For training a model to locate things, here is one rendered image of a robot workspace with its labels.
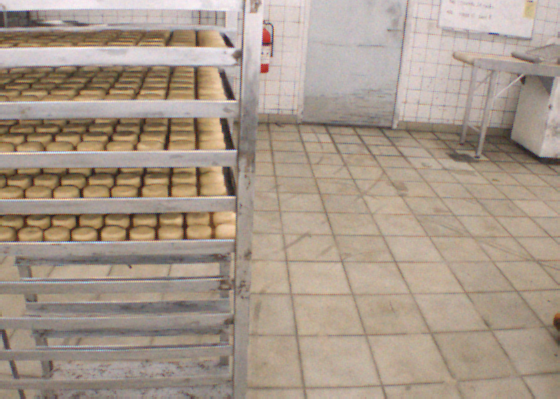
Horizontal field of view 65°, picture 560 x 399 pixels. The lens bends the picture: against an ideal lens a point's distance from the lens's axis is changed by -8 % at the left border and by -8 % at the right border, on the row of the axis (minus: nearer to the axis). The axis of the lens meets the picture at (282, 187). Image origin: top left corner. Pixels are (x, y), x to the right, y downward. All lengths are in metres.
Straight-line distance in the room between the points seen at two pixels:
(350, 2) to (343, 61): 0.60
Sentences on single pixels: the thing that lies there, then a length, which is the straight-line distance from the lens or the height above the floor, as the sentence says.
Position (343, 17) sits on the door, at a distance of 4.99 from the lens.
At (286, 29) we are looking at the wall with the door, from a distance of 4.89.
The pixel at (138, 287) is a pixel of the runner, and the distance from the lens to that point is 0.99.
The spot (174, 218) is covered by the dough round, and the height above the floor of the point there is 0.88.
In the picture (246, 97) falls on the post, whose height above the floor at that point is 1.17.
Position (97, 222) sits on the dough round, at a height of 0.88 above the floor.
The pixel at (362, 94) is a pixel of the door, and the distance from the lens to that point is 5.14.
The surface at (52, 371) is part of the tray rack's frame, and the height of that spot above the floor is 0.15.
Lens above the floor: 1.34
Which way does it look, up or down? 23 degrees down
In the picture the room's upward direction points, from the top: 4 degrees clockwise
